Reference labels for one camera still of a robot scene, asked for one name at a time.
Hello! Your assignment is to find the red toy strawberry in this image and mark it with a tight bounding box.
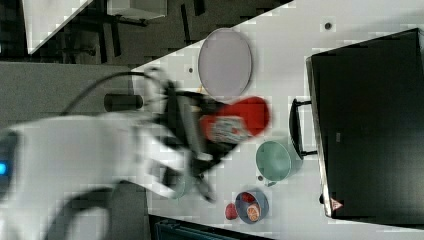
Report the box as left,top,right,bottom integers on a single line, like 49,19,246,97
225,203,238,220

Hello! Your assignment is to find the large green bowl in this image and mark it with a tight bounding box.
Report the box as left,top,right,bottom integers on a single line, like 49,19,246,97
169,175,193,199

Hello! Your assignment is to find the blue bowl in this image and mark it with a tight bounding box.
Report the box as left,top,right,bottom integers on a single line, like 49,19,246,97
235,190,269,224

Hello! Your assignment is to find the black cup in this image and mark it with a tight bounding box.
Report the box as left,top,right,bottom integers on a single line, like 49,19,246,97
104,94,144,112

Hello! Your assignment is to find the black toaster oven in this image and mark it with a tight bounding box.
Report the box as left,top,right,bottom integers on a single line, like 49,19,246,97
306,29,424,229

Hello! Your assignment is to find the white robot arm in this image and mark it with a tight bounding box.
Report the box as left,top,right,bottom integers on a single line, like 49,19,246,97
1,86,234,240

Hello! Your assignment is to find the orange slice toy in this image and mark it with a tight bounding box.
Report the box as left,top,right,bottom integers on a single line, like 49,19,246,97
246,203,261,222

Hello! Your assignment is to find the red plush ketchup bottle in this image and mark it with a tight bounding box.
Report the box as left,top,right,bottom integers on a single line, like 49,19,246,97
200,96,270,144

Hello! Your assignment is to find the small green mug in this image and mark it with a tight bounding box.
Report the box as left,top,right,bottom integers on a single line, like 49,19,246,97
255,137,303,187

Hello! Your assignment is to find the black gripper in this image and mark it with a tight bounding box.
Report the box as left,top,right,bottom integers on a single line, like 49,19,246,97
164,81,237,203

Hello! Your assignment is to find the black cable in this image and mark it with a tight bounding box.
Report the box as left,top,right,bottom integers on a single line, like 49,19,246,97
59,66,171,117

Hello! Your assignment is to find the black oven door handle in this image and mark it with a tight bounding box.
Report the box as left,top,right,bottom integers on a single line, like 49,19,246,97
289,99,317,159

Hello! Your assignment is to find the red toy in bowl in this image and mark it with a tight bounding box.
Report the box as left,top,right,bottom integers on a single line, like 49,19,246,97
241,192,255,203

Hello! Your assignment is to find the dark blue crate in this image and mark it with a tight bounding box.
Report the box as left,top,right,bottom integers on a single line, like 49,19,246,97
148,214,278,240

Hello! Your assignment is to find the grey oval plate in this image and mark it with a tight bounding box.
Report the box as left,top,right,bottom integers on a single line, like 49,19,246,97
198,28,252,101

